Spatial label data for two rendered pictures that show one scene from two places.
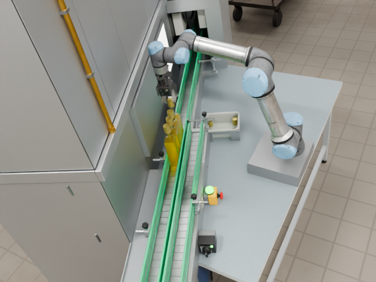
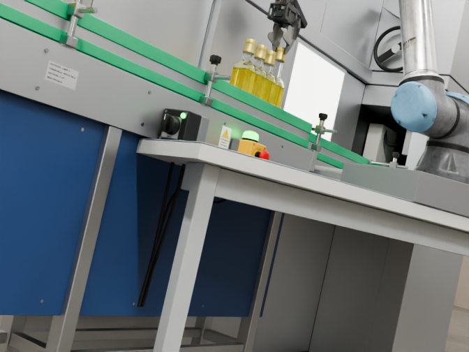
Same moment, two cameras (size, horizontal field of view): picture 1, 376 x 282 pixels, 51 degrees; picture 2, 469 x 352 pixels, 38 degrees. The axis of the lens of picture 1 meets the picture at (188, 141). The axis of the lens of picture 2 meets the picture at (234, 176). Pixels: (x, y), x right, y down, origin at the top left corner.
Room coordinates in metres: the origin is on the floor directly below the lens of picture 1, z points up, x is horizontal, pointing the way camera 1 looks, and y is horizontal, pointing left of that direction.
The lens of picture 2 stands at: (-0.39, -0.68, 0.63)
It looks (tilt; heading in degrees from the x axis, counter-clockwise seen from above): 3 degrees up; 21
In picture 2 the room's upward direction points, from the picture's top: 13 degrees clockwise
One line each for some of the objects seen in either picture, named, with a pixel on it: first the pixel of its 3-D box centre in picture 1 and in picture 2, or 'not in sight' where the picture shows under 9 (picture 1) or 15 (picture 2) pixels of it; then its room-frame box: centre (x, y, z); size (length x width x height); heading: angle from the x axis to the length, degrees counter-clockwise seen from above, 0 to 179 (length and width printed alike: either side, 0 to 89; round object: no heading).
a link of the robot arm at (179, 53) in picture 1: (177, 53); not in sight; (1.64, -0.05, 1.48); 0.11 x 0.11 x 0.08; 59
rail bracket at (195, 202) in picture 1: (200, 203); (217, 82); (1.17, 0.01, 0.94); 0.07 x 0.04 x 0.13; 75
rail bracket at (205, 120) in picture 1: (201, 121); (313, 131); (1.76, -0.10, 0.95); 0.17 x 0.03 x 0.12; 75
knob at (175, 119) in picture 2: (206, 252); (168, 123); (1.00, 0.03, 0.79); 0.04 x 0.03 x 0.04; 75
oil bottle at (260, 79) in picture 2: (174, 142); (250, 99); (1.59, 0.07, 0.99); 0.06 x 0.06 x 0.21; 75
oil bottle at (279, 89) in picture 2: (177, 128); (269, 108); (1.70, 0.04, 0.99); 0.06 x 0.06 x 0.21; 74
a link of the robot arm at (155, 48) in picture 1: (158, 53); not in sight; (1.68, 0.05, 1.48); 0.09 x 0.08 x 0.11; 59
